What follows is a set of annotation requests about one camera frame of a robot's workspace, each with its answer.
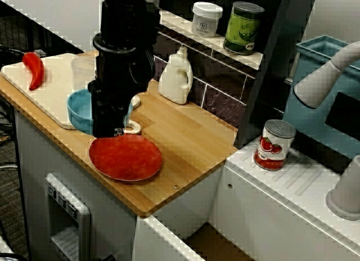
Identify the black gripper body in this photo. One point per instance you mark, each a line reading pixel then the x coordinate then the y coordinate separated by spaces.
pixel 121 75

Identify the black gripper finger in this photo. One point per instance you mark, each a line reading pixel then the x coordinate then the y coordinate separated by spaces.
pixel 102 126

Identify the light blue bowl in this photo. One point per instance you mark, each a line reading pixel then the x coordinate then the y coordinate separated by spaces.
pixel 78 112

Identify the clear plastic jar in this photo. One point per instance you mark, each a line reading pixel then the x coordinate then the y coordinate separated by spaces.
pixel 83 75

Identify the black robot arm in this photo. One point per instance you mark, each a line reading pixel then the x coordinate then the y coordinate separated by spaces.
pixel 123 19

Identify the red orange plate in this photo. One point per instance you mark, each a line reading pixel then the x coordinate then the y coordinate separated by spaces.
pixel 126 159

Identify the white toy detergent bottle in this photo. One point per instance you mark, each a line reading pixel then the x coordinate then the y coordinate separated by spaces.
pixel 174 81

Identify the white cutting board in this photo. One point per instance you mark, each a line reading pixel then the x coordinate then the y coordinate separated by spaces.
pixel 42 98

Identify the red toy chili pepper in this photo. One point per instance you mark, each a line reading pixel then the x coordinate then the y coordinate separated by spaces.
pixel 35 69

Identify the white ice dispenser panel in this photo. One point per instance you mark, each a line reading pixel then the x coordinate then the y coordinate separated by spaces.
pixel 81 216

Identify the green peas can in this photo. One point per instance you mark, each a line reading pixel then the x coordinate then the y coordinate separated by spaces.
pixel 243 30

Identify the dark grey shelf unit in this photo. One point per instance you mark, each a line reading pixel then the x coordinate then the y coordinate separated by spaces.
pixel 258 98

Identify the tomato can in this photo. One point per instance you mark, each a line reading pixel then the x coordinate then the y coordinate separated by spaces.
pixel 272 148

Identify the white toy kitchen cabinet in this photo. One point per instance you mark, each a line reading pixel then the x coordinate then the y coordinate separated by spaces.
pixel 253 216

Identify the blue plastic bin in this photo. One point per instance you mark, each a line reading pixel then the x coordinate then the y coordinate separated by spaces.
pixel 309 117

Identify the grey toy faucet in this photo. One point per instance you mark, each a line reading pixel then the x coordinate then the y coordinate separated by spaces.
pixel 317 83

